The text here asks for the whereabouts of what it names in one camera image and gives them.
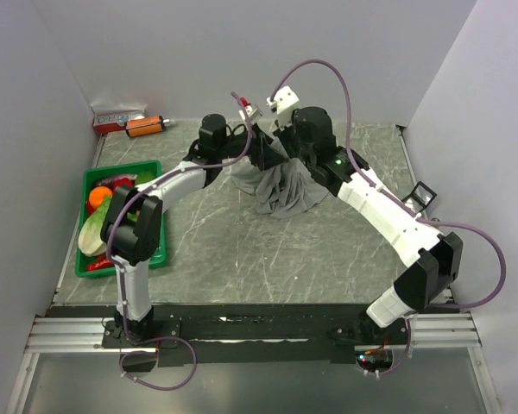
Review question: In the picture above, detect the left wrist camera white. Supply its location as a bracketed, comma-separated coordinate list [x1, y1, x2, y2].
[238, 97, 262, 125]

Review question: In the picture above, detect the purple cable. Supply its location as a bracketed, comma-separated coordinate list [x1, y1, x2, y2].
[106, 91, 256, 392]
[272, 59, 507, 380]

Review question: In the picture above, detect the green lettuce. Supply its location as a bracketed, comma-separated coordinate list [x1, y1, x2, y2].
[78, 196, 112, 257]

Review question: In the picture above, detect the red chili pepper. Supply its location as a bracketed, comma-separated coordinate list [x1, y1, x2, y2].
[86, 254, 113, 272]

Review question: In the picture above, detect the green plastic crate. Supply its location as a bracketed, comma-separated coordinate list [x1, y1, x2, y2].
[74, 160, 168, 279]

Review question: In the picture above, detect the purple eggplant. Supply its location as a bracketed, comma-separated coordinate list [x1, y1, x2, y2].
[92, 173, 137, 187]

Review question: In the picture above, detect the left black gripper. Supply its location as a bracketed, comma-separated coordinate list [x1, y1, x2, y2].
[217, 123, 289, 172]

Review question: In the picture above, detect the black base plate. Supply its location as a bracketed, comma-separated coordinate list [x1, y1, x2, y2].
[101, 303, 461, 368]

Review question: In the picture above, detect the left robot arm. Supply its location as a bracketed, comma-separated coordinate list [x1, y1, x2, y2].
[100, 114, 287, 347]

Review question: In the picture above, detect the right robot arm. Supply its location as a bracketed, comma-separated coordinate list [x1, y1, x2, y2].
[273, 106, 463, 344]

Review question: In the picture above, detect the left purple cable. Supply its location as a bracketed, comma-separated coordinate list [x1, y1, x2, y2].
[106, 91, 256, 392]

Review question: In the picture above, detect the grey garment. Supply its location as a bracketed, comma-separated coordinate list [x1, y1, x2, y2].
[231, 158, 328, 219]

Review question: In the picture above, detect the orange cylinder tool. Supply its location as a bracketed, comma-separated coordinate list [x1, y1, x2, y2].
[124, 116, 174, 138]

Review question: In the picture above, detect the orange fruit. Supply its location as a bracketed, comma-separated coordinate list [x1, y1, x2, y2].
[88, 185, 113, 210]

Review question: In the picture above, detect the black square frame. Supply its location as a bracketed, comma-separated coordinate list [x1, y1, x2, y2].
[401, 181, 437, 217]

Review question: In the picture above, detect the aluminium rail frame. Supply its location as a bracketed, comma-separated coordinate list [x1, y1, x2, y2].
[7, 304, 502, 413]

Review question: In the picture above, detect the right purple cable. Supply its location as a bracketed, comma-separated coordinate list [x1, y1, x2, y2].
[272, 59, 507, 380]

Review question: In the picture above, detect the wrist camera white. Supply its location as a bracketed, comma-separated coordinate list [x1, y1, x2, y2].
[238, 97, 262, 125]
[267, 85, 300, 130]

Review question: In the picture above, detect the green bell pepper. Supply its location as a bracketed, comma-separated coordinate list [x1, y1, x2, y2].
[134, 171, 156, 185]

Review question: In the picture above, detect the red white box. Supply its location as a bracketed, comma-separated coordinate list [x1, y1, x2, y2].
[92, 110, 146, 135]

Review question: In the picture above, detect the red bell pepper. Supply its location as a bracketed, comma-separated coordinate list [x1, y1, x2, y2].
[113, 178, 134, 188]

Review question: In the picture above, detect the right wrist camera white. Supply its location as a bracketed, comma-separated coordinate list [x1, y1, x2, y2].
[267, 85, 300, 130]

